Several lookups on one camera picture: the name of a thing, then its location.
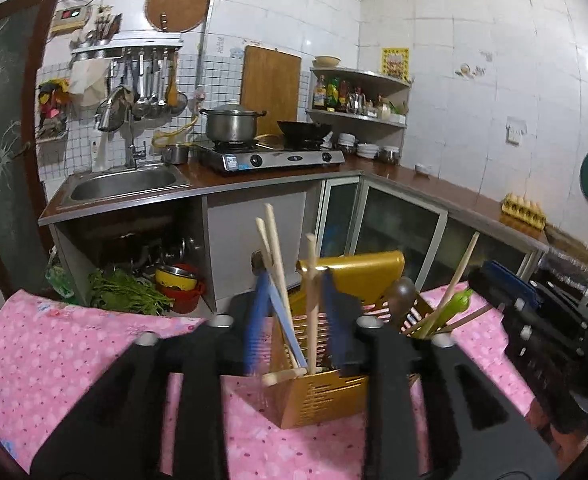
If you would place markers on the hanging ladles row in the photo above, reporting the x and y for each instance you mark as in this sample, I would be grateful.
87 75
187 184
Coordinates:
158 100

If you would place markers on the green plastic bag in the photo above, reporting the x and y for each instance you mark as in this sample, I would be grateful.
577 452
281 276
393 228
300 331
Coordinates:
61 277

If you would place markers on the clear plastic bottle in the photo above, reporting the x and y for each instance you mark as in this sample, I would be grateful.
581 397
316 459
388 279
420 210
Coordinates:
574 275

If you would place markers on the beige wall controller box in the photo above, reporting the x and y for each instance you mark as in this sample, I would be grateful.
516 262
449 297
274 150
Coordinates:
69 17

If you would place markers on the stainless steel sink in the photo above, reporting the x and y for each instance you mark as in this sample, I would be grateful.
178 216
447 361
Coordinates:
124 185

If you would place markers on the red pot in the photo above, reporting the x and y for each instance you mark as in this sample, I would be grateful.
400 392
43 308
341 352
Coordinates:
186 300

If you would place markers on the round woven board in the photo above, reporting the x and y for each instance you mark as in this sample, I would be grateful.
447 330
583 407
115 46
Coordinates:
176 5

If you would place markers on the egg carton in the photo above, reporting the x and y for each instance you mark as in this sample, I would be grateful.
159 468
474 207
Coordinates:
524 212

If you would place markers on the steel gas stove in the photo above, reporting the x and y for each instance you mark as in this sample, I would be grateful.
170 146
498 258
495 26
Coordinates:
274 159

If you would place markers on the grey corner shelf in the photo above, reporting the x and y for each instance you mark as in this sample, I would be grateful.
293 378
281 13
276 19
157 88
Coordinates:
359 119

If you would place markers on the brown frosted glass door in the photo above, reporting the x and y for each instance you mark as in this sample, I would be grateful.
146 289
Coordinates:
4 135

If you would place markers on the yellow bowl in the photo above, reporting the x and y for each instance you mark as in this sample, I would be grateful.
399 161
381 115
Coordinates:
176 276

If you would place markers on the light wooden utensil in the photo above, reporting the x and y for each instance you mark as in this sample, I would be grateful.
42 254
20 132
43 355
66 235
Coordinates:
281 377

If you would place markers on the stack of white bowls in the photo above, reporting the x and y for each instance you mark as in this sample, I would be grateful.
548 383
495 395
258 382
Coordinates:
347 142

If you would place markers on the beige bowl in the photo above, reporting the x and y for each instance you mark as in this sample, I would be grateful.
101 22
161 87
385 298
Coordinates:
327 61

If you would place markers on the black wok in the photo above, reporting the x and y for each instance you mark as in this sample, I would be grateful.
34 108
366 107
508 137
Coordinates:
304 132

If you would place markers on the stack of white plates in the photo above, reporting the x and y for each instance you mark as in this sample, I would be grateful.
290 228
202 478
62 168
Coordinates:
368 150

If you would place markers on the glass door kitchen cabinet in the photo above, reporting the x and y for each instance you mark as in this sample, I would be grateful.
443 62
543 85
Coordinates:
399 225

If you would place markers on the dark wooden spoon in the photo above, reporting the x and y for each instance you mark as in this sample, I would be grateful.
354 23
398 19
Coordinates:
401 300

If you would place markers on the row of condiment bottles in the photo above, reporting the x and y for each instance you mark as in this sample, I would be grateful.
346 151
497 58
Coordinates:
349 97

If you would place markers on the yellow wall poster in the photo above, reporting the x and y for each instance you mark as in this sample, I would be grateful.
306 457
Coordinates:
395 64

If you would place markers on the wall sticker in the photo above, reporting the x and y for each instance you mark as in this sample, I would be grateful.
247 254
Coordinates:
470 70

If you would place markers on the wooden chopstick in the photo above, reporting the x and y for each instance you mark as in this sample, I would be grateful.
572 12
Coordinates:
279 260
263 240
312 285
469 317
466 260

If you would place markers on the small steel pot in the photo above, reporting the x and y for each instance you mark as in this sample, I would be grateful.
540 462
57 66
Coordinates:
176 154

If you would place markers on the white wall socket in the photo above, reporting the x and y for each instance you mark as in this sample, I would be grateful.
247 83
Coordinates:
516 131

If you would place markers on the pale chopstick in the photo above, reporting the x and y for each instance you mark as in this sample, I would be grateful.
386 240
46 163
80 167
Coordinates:
286 322

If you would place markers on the wooden cutting board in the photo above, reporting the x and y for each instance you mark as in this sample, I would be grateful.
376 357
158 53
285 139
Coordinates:
271 85

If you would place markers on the vertical metal pipe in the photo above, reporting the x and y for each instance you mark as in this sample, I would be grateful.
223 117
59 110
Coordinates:
205 35

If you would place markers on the green leafy vegetables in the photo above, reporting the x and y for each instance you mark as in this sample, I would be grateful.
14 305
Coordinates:
124 295

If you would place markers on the wall basket with items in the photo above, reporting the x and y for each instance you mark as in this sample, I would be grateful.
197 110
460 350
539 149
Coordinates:
53 110

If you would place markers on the metal strainer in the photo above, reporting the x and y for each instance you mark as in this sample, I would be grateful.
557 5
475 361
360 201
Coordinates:
115 110

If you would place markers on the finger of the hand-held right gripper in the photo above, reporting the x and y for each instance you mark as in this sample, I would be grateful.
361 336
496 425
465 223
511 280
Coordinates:
516 325
516 285

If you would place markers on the small white bowl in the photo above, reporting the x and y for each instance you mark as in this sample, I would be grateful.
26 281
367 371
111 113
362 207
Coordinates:
423 167

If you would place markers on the white plastic bag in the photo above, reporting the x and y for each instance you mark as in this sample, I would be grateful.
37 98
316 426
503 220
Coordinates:
88 82

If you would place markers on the cutlery cup with utensils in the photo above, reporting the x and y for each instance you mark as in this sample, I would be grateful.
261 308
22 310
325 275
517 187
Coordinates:
103 27

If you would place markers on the steel ladle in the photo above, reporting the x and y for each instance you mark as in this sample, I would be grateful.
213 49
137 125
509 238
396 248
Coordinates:
140 102

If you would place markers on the green plastic utensil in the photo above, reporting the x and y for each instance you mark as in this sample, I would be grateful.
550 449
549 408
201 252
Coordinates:
454 302

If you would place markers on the white hanging towel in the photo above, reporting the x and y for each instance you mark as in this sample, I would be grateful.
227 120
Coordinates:
100 150

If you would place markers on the metal wall utensil rack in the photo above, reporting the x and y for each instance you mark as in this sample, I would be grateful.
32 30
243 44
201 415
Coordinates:
124 46

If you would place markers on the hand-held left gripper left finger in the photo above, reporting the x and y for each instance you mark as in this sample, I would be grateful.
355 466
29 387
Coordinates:
256 325

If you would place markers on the wooden spatula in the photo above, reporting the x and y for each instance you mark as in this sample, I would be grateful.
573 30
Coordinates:
172 90

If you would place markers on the steel faucet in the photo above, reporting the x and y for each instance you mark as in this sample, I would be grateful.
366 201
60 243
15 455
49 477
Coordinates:
135 147

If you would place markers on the large steel pot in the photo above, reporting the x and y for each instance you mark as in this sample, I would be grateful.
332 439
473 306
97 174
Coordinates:
231 125

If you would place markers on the gold utensil holder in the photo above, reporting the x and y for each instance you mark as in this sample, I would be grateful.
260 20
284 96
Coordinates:
319 400

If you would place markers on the pink printed tablecloth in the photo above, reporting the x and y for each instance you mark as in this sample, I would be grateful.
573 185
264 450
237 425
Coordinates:
49 360

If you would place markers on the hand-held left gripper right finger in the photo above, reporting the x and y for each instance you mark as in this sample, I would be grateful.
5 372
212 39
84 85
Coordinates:
339 330

